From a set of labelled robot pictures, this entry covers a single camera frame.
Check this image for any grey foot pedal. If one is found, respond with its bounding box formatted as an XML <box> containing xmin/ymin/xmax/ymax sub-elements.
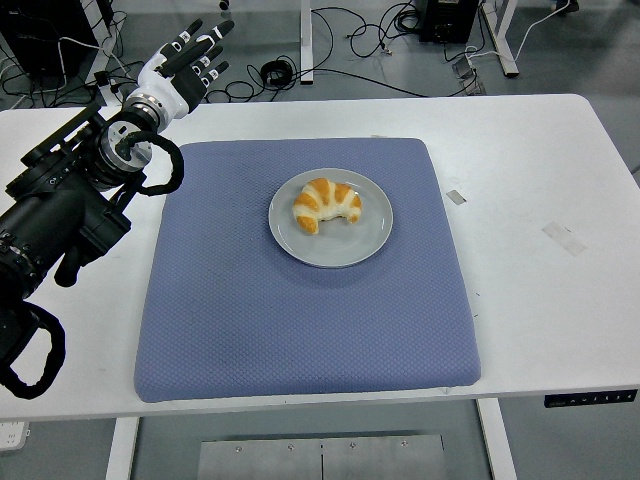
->
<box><xmin>452</xmin><ymin>55</ymin><xmax>487</xmax><ymax>97</ymax></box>

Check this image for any coiled black cable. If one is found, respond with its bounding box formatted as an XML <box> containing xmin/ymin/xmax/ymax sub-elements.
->
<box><xmin>260</xmin><ymin>58</ymin><xmax>294</xmax><ymax>86</ymax></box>

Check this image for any white slanted desk leg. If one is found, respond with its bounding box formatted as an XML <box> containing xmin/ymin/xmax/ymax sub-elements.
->
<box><xmin>81</xmin><ymin>0</ymin><xmax>126</xmax><ymax>107</ymax></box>

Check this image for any large black computer case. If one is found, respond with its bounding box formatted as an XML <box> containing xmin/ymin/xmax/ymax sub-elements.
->
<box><xmin>0</xmin><ymin>0</ymin><xmax>99</xmax><ymax>79</ymax></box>

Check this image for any white table leg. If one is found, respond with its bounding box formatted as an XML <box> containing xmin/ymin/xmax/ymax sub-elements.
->
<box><xmin>104</xmin><ymin>417</ymin><xmax>141</xmax><ymax>480</ymax></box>
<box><xmin>476</xmin><ymin>399</ymin><xmax>518</xmax><ymax>480</ymax></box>

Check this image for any large clear tape piece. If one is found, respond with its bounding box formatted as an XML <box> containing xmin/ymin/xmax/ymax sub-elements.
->
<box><xmin>542</xmin><ymin>221</ymin><xmax>587</xmax><ymax>257</ymax></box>

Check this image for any white power strip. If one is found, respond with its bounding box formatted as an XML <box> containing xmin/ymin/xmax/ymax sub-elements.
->
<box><xmin>0</xmin><ymin>421</ymin><xmax>31</xmax><ymax>452</ymax></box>

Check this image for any grey round plate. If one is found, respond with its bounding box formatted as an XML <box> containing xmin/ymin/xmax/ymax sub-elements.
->
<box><xmin>268</xmin><ymin>167</ymin><xmax>395</xmax><ymax>270</ymax></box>

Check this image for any long black floor cable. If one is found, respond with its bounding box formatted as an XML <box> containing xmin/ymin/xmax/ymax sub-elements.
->
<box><xmin>312</xmin><ymin>67</ymin><xmax>479</xmax><ymax>98</ymax></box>

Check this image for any white floor cable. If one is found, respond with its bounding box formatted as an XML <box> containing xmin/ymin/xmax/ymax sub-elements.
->
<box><xmin>463</xmin><ymin>4</ymin><xmax>569</xmax><ymax>64</ymax></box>

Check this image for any croissant bread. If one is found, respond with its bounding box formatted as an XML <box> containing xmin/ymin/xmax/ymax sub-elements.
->
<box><xmin>292</xmin><ymin>177</ymin><xmax>363</xmax><ymax>235</ymax></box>

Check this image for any black table control panel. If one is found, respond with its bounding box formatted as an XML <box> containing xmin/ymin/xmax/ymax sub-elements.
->
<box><xmin>543</xmin><ymin>389</ymin><xmax>640</xmax><ymax>409</ymax></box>

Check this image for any grey metal plate with screws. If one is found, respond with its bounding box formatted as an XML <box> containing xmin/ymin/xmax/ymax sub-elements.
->
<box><xmin>197</xmin><ymin>433</ymin><xmax>446</xmax><ymax>480</ymax></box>

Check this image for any white desk leg with foot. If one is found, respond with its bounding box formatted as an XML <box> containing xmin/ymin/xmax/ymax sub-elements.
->
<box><xmin>480</xmin><ymin>0</ymin><xmax>521</xmax><ymax>78</ymax></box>

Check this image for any small black equipment box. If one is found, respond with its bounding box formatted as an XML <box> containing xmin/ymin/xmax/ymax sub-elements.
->
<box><xmin>418</xmin><ymin>0</ymin><xmax>480</xmax><ymax>44</ymax></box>

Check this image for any blue quilted mat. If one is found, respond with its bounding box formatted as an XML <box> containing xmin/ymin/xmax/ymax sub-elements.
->
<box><xmin>133</xmin><ymin>138</ymin><xmax>483</xmax><ymax>404</ymax></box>

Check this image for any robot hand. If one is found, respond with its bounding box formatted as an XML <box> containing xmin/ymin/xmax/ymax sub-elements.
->
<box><xmin>130</xmin><ymin>18</ymin><xmax>235</xmax><ymax>122</ymax></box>

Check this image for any white straight desk leg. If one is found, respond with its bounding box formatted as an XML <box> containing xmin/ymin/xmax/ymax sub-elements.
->
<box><xmin>299</xmin><ymin>0</ymin><xmax>315</xmax><ymax>85</ymax></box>

